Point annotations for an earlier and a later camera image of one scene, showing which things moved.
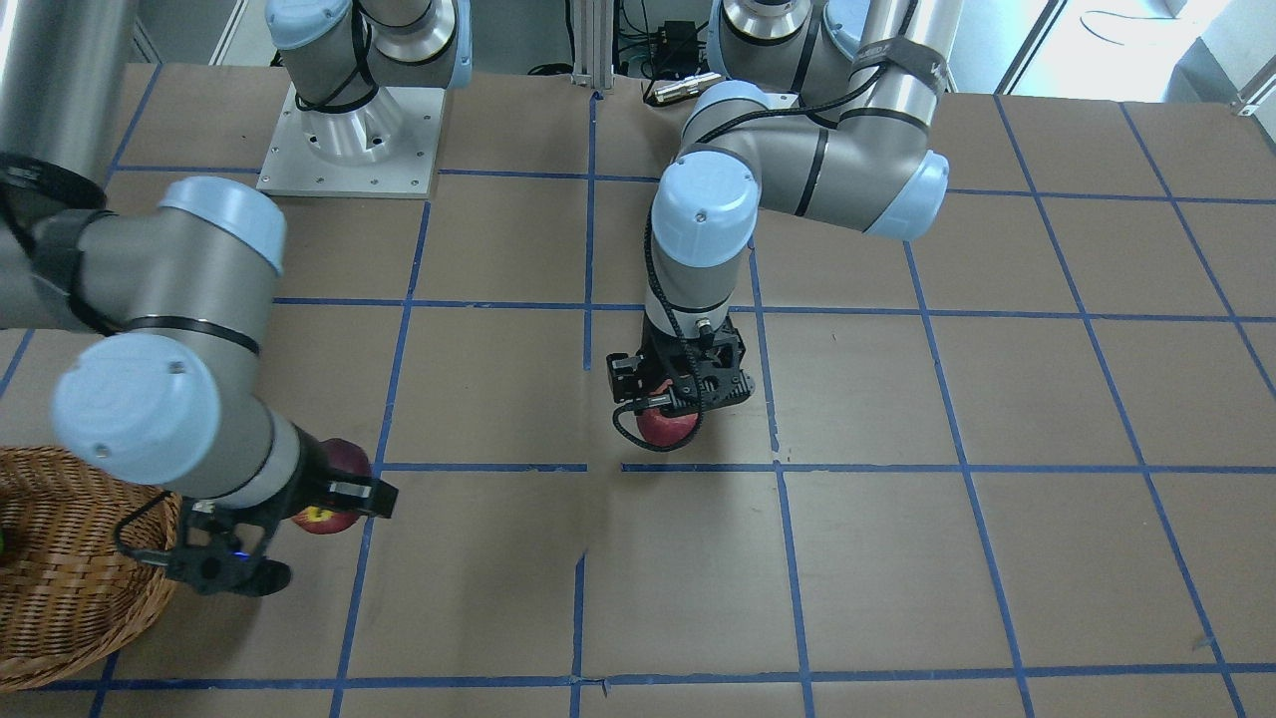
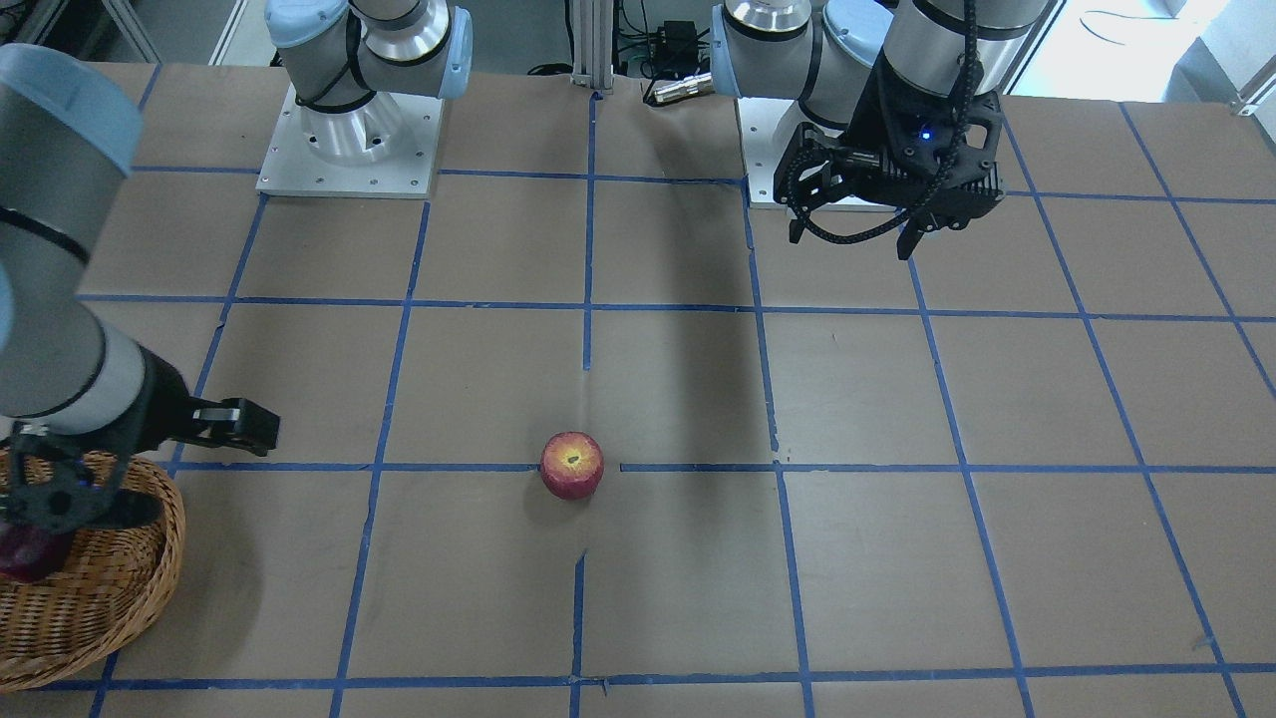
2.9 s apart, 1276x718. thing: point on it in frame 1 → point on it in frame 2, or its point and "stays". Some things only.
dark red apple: x=338 y=455 → x=29 y=555
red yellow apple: x=663 y=430 → x=572 y=465
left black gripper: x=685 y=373 → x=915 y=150
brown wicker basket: x=71 y=592 stays
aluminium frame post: x=593 y=44 stays
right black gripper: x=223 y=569 → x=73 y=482
